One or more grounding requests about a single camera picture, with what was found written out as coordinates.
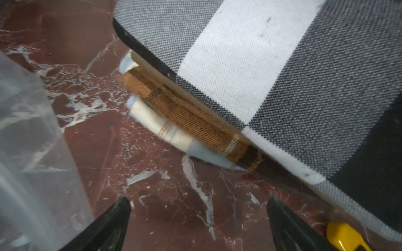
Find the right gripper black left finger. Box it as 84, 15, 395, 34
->
61, 196, 131, 251

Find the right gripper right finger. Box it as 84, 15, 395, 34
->
267, 197, 336, 251

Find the clear plastic vacuum bag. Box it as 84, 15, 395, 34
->
1, 54, 94, 251

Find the brown plaid blanket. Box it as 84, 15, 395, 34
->
122, 67, 267, 170

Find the beige plaid blanket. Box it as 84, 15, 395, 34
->
118, 50, 246, 172

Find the grey white plaid blanket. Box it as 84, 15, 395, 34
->
113, 1, 402, 243

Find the tan blanket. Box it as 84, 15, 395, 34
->
130, 50, 244, 136

